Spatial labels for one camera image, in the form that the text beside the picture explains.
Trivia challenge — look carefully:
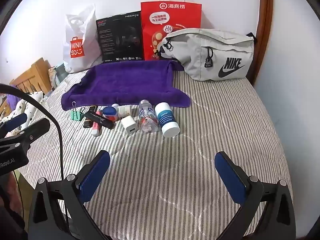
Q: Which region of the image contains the green binder clip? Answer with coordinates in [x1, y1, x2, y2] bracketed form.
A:
[71, 101, 85, 121]

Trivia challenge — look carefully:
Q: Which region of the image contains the black gold tube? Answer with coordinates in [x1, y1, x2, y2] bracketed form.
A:
[82, 105, 98, 129]

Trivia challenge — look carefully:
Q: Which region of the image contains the black Horizon case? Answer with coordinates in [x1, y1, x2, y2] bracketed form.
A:
[85, 111, 114, 129]

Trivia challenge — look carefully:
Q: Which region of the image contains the white usb charger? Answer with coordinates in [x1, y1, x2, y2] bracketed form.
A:
[121, 115, 138, 134]

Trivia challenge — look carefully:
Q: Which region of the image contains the clear sanitizer bottle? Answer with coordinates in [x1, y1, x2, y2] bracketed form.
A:
[138, 100, 159, 133]

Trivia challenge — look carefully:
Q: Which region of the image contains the white blue labelled bottle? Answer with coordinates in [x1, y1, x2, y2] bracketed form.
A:
[155, 102, 180, 138]

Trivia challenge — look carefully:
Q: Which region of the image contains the purple plush toy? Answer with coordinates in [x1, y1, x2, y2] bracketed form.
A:
[6, 93, 21, 111]

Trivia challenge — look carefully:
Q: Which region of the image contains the wooden bed headboard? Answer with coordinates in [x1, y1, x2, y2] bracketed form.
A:
[9, 58, 52, 94]

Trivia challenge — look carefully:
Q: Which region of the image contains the blue lid vaseline jar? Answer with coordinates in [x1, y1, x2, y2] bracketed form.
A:
[102, 106, 119, 122]

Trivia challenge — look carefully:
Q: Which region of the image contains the small white cream jar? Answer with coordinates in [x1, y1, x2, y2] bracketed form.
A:
[117, 105, 131, 118]

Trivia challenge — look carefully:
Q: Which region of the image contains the small white bottle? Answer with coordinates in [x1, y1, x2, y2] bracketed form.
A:
[112, 103, 119, 109]

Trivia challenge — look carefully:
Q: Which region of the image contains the purple towel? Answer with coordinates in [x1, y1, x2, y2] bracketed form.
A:
[61, 60, 190, 111]

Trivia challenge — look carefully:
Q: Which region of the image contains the white Miniso shopping bag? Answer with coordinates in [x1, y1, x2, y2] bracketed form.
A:
[63, 5, 103, 74]

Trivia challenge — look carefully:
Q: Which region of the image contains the grey Nike waist bag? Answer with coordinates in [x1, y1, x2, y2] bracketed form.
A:
[157, 28, 257, 81]

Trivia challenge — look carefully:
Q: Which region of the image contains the black product box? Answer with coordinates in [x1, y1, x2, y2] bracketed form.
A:
[96, 11, 144, 63]

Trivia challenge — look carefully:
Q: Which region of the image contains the red paper gift bag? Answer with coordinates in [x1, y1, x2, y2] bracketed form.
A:
[140, 0, 202, 60]

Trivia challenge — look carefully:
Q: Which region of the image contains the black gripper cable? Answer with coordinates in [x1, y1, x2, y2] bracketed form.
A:
[0, 83, 65, 182]

